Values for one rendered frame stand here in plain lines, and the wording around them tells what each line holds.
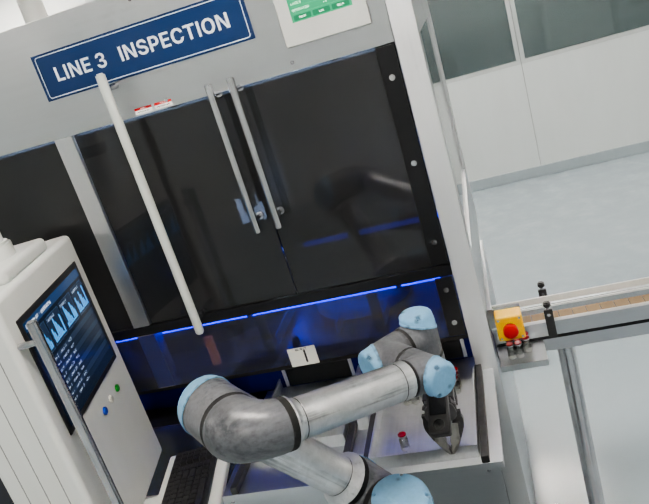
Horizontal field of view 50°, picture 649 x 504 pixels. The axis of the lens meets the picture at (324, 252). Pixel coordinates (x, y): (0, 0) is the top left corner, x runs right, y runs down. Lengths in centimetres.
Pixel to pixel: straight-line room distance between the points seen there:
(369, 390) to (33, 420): 82
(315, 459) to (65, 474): 65
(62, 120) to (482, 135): 491
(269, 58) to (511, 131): 485
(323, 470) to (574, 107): 540
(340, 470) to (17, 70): 132
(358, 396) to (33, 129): 123
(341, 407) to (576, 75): 546
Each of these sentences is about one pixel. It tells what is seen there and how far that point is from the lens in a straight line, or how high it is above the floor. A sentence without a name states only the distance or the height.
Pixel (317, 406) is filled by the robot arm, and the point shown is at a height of 130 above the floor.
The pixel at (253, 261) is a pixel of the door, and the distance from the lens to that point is 194.
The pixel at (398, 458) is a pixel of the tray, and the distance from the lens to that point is 171.
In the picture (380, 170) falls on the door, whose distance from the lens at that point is 179.
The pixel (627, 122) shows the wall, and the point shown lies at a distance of 663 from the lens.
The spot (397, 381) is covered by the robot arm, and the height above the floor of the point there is 125.
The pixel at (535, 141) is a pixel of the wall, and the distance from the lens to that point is 652.
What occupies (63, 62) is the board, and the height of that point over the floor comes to 198.
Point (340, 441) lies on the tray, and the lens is 185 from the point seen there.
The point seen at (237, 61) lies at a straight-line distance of 180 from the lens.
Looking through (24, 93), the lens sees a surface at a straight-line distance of 206.
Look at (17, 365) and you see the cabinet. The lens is 168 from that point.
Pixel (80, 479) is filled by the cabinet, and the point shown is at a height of 107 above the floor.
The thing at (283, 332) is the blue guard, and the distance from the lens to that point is 201.
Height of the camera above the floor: 191
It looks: 18 degrees down
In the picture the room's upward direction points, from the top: 17 degrees counter-clockwise
